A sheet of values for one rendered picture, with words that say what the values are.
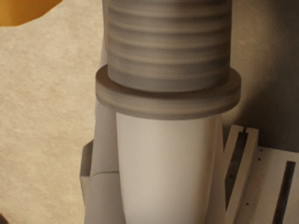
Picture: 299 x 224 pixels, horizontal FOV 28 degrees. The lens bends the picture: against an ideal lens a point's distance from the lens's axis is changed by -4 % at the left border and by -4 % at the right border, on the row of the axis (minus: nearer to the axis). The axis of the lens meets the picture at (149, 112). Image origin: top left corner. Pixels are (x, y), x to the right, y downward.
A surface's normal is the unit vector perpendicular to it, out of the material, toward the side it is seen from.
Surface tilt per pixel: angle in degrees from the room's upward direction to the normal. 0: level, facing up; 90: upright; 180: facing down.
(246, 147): 90
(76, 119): 0
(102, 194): 87
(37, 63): 0
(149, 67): 28
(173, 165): 42
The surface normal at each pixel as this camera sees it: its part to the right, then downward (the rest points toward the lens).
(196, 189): 0.70, 0.34
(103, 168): -0.20, -0.63
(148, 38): -0.34, 0.33
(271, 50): -0.30, 0.73
